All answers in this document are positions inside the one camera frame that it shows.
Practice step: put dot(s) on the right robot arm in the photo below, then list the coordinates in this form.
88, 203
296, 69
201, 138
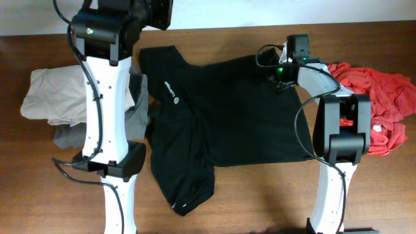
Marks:
341, 135

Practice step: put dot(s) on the red crumpled shirt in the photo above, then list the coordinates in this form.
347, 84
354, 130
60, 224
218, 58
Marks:
392, 97

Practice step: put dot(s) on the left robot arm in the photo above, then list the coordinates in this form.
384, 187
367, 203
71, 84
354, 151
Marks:
103, 40

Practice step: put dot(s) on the black polo shirt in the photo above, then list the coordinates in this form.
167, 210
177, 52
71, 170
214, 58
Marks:
217, 115

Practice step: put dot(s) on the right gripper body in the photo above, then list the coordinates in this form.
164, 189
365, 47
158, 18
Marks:
281, 78

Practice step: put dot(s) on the beige folded garment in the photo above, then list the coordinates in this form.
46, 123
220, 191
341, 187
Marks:
60, 96

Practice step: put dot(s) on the grey folded garment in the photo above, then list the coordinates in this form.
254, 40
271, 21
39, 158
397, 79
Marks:
136, 118

